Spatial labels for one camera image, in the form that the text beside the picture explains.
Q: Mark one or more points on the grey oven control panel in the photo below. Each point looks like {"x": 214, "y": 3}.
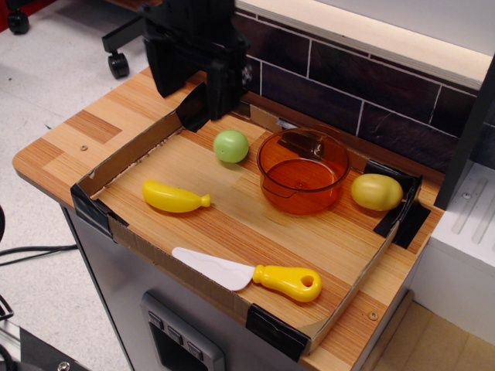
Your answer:
{"x": 179, "y": 346}

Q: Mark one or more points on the cardboard fence with black tape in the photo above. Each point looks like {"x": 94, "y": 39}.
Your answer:
{"x": 127, "y": 244}

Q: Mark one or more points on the black chair base with casters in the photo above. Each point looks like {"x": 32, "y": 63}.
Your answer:
{"x": 18, "y": 24}

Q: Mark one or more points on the light wooden shelf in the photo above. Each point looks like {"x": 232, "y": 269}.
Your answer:
{"x": 441, "y": 59}

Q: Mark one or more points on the yellow-green toy potato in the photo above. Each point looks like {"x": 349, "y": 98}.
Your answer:
{"x": 376, "y": 192}

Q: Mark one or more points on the black vertical post right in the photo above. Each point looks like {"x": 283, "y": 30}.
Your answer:
{"x": 470, "y": 142}

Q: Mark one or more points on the orange transparent plastic pot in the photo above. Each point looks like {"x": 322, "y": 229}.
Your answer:
{"x": 302, "y": 170}

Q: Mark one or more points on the yellow toy banana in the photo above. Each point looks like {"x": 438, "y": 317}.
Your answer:
{"x": 172, "y": 199}

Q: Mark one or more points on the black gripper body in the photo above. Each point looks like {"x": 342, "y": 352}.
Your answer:
{"x": 196, "y": 32}

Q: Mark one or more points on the metal frame with screw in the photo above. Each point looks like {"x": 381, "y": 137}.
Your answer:
{"x": 22, "y": 350}

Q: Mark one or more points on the green toy apple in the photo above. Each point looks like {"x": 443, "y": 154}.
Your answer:
{"x": 231, "y": 146}

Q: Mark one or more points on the toy knife yellow handle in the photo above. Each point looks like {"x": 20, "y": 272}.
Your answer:
{"x": 298, "y": 283}

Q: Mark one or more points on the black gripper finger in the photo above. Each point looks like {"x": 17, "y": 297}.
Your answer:
{"x": 226, "y": 82}
{"x": 169, "y": 70}

